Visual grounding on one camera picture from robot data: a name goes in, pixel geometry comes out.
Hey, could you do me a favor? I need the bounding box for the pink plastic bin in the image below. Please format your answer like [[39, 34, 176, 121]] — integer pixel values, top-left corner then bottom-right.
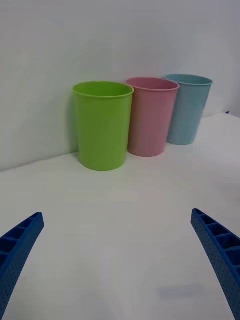
[[124, 77, 180, 158]]

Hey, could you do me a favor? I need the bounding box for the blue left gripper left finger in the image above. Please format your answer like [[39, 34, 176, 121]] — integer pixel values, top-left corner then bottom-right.
[[0, 211, 45, 320]]

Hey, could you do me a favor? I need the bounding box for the green plastic bin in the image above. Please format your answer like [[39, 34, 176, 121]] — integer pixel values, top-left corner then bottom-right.
[[72, 80, 135, 172]]

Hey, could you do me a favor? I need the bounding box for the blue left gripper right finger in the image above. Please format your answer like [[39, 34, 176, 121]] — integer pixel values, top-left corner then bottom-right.
[[191, 208, 240, 320]]

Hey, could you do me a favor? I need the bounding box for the pale blue plastic bin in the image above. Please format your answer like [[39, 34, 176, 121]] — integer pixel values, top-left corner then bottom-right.
[[162, 73, 214, 146]]

